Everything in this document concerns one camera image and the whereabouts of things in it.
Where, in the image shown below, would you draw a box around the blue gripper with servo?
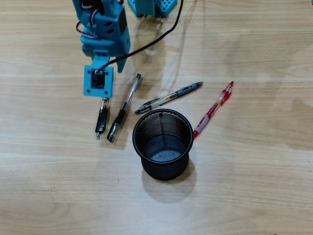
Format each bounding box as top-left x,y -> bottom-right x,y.
80,4 -> 131,74

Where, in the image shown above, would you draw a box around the red white servo wires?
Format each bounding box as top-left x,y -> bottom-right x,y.
75,2 -> 98,39

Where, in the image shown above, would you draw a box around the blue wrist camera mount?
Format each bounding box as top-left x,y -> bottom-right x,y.
82,50 -> 115,98

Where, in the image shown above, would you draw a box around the red clear retractable pen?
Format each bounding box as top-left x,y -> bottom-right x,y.
192,81 -> 235,139

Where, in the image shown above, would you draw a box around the clear stick pen black grip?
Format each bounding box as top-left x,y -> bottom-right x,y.
106,73 -> 142,143

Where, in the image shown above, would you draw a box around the black camera cable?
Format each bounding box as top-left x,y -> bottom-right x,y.
96,0 -> 184,74

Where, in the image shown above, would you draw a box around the black mesh pen holder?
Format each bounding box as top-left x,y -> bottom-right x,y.
132,108 -> 195,182

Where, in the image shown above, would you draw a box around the clear pen with grey grip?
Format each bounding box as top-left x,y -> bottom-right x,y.
134,81 -> 204,115

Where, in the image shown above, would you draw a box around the black pen with silver ring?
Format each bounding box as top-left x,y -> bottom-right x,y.
94,97 -> 110,140

